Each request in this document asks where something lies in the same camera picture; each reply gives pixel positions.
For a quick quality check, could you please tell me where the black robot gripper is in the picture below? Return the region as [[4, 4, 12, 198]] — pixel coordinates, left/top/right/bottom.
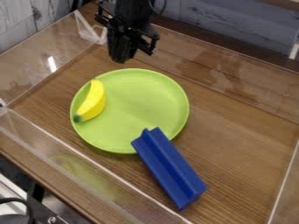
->
[[97, 0, 161, 64]]

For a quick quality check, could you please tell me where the yellow toy banana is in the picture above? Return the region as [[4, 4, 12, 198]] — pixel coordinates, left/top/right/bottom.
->
[[74, 79, 107, 123]]

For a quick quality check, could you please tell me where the green round plate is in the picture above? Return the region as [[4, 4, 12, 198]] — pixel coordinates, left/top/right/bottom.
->
[[70, 68, 190, 154]]

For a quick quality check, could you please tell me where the blue plastic block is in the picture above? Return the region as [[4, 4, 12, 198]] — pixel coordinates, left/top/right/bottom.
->
[[131, 128, 209, 210]]

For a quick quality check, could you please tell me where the clear acrylic enclosure wall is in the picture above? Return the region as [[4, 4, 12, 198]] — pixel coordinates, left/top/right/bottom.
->
[[0, 11, 299, 224]]

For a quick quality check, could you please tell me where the black cable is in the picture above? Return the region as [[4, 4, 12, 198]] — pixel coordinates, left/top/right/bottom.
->
[[0, 197, 34, 224]]

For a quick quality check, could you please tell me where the black metal table bracket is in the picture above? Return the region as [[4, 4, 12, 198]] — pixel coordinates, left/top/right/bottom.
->
[[27, 184, 69, 224]]

